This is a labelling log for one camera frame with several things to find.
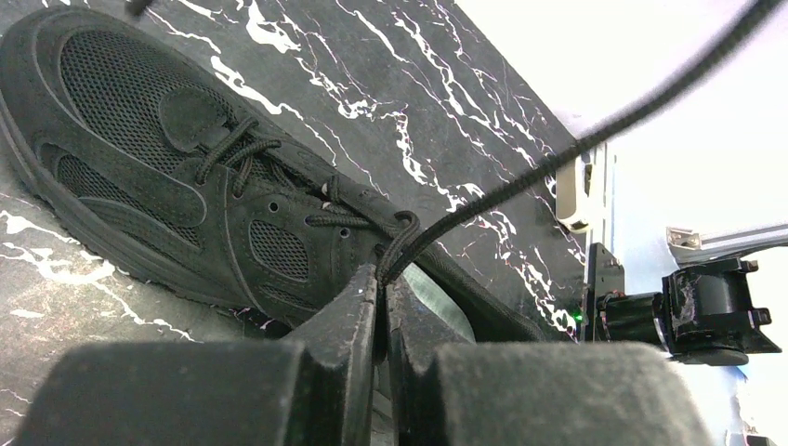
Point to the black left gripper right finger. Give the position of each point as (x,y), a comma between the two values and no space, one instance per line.
(448,391)

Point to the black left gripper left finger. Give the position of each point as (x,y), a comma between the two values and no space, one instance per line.
(311,387)

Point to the black shoelace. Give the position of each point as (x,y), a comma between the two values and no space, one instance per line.
(409,245)

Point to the black mesh shoe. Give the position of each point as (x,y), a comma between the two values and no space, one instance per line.
(155,164)

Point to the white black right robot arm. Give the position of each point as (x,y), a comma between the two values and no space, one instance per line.
(703,314)

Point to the beige plastic clip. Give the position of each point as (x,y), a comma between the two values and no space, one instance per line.
(572,190)

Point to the aluminium frame rail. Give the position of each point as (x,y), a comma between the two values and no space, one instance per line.
(690,247)

